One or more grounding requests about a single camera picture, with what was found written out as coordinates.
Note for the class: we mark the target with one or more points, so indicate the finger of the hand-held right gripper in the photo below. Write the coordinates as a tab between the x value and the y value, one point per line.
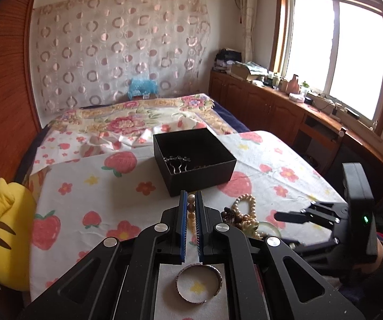
314	251
306	216

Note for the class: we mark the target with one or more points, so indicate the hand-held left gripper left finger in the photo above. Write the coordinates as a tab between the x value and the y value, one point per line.
183	230

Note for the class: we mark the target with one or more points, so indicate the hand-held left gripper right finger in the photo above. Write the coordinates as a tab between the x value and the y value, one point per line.
200	233

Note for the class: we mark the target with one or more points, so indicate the black cardboard box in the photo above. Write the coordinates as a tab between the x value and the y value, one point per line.
208	160

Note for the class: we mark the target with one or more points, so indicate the pale green jade bangle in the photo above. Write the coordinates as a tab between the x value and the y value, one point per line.
271	228

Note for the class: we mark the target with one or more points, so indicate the silver patterned bangle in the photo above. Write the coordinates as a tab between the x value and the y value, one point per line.
182	293

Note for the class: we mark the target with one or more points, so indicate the black metal hair clips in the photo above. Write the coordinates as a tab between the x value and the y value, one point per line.
177	161

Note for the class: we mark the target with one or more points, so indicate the strawberry print bed sheet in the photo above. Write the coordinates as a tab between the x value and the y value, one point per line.
88	186

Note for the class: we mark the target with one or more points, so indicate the wooden cabinet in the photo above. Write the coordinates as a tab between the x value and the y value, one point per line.
254	103

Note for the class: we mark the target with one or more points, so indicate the floral quilt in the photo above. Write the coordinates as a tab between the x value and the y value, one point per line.
124	120

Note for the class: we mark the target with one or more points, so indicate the pink bottle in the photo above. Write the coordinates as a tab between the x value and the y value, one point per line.
292	85

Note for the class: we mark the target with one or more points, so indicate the blue plush toy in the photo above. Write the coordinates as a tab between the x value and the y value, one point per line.
142	87

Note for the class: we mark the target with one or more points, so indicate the wooden framed window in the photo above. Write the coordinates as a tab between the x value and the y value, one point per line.
331	50

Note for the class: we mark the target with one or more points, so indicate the yellow plush toy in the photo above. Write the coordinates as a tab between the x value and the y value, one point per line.
8	226

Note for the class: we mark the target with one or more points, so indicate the black bag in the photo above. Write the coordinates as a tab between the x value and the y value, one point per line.
228	58

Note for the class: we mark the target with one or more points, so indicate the circle pattern curtain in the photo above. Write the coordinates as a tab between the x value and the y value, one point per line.
111	50

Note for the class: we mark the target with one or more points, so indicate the white lace window curtain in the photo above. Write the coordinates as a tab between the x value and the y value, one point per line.
248	13

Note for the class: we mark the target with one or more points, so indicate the wooden panel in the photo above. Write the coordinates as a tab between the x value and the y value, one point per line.
1	100

